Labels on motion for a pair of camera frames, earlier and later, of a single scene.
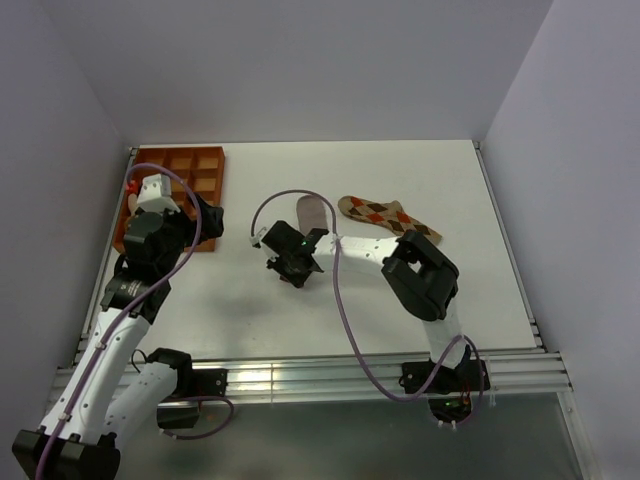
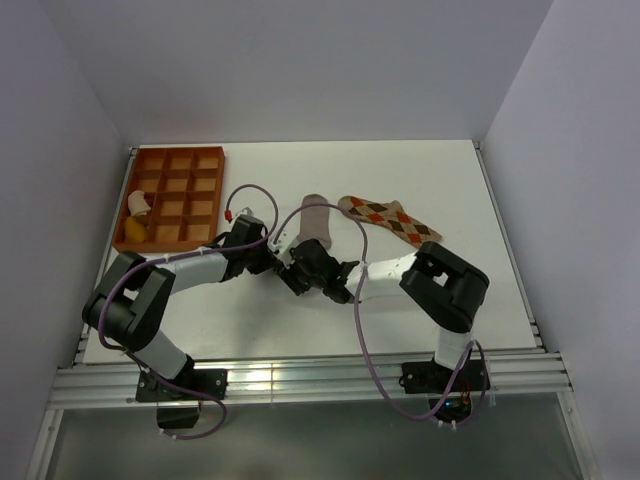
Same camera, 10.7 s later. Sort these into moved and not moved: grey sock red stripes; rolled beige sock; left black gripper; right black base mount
Moved: left black gripper
Not moved: rolled beige sock; grey sock red stripes; right black base mount
